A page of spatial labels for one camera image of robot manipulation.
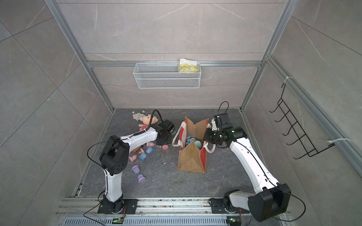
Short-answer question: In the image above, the white fluffy plush toy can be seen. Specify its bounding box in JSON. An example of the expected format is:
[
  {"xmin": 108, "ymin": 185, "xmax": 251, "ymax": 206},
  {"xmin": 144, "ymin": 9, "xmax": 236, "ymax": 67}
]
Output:
[{"xmin": 132, "ymin": 111, "xmax": 145, "ymax": 121}]

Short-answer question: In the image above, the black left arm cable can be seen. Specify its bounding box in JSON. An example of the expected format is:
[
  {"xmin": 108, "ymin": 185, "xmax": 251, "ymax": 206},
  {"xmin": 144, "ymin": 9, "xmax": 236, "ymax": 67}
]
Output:
[{"xmin": 82, "ymin": 109, "xmax": 165, "ymax": 226}]

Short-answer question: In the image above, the purple hourglass left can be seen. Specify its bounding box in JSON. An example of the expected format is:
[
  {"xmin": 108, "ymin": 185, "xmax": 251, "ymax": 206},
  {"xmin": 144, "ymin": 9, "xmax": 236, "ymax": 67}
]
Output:
[{"xmin": 132, "ymin": 165, "xmax": 146, "ymax": 184}]

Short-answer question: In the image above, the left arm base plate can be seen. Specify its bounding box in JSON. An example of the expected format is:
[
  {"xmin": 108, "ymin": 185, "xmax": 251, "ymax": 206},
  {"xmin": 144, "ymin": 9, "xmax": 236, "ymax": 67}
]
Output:
[{"xmin": 97, "ymin": 198, "xmax": 138, "ymax": 214}]

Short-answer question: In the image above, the black wire hook rack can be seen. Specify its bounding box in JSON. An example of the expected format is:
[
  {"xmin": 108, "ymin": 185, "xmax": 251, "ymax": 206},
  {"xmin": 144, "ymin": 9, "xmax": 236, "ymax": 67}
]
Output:
[{"xmin": 269, "ymin": 83, "xmax": 335, "ymax": 160}]

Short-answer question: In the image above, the pink plush doll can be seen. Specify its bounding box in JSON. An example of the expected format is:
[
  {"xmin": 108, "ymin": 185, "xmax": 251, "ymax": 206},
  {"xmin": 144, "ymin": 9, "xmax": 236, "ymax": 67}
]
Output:
[{"xmin": 139, "ymin": 114, "xmax": 158, "ymax": 131}]

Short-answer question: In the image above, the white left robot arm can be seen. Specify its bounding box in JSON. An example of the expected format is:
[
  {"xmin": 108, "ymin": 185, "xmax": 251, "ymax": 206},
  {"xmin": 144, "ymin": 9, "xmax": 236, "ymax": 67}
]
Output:
[{"xmin": 100, "ymin": 120, "xmax": 174, "ymax": 204}]

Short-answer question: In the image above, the blue hourglass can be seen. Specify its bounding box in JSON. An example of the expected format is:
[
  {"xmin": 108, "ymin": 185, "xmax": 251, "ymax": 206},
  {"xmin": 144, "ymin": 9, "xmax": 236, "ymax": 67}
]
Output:
[
  {"xmin": 139, "ymin": 147, "xmax": 154, "ymax": 161},
  {"xmin": 185, "ymin": 136, "xmax": 192, "ymax": 146}
]

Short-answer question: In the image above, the yellow wipes packet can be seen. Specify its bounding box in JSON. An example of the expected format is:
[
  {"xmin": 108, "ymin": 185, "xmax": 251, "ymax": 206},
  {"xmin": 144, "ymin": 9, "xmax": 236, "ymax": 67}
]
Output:
[{"xmin": 178, "ymin": 58, "xmax": 199, "ymax": 73}]

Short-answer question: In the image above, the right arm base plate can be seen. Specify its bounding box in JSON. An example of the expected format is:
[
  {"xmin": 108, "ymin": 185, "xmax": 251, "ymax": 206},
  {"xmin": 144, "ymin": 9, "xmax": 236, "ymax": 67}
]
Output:
[{"xmin": 208, "ymin": 198, "xmax": 249, "ymax": 214}]

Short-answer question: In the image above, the plaid fabric pouch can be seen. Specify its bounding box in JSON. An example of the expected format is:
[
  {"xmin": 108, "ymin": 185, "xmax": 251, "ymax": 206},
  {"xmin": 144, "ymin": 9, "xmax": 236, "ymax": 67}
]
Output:
[{"xmin": 131, "ymin": 147, "xmax": 141, "ymax": 154}]

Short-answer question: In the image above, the white wire wall basket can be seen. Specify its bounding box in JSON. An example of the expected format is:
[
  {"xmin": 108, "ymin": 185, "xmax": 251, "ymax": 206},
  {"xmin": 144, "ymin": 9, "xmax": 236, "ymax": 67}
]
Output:
[{"xmin": 133, "ymin": 63, "xmax": 201, "ymax": 89}]

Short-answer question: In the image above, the green hourglass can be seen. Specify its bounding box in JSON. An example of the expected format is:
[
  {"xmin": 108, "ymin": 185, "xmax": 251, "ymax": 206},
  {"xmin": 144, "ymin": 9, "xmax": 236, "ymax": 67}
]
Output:
[{"xmin": 190, "ymin": 137, "xmax": 202, "ymax": 150}]

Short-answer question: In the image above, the pink hourglass lying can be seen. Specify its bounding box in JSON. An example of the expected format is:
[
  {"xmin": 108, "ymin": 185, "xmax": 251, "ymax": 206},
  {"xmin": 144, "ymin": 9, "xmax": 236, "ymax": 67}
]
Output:
[{"xmin": 146, "ymin": 142, "xmax": 169, "ymax": 150}]

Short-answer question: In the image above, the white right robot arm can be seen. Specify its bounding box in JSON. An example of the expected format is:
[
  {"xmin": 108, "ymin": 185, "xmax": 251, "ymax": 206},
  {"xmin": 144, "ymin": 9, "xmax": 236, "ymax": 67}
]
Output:
[{"xmin": 204, "ymin": 113, "xmax": 291, "ymax": 222}]

